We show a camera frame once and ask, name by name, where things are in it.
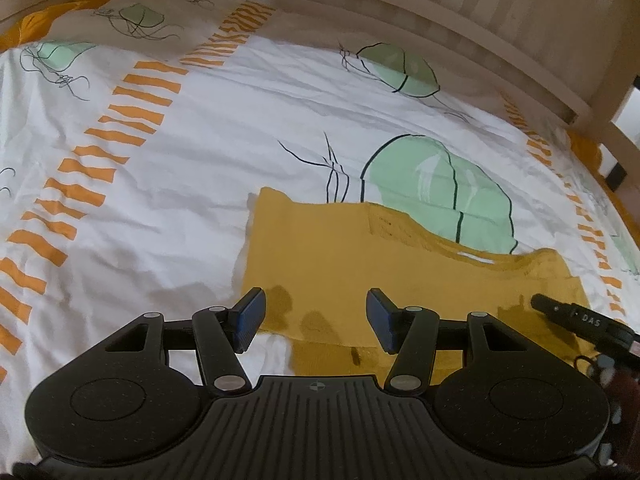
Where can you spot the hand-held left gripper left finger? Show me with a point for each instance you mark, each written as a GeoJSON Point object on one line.
{"type": "Point", "coordinates": [249, 317]}

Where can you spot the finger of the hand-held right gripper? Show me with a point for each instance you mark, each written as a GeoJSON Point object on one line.
{"type": "Point", "coordinates": [565, 312]}

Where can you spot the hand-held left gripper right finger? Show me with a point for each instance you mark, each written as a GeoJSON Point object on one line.
{"type": "Point", "coordinates": [382, 317]}

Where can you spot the yellow knit garment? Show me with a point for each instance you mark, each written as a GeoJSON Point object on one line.
{"type": "Point", "coordinates": [325, 260]}

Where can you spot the white printed blanket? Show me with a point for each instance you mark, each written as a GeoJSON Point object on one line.
{"type": "Point", "coordinates": [200, 160]}

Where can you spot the wooden bed frame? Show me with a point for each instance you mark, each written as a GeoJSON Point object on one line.
{"type": "Point", "coordinates": [450, 10]}

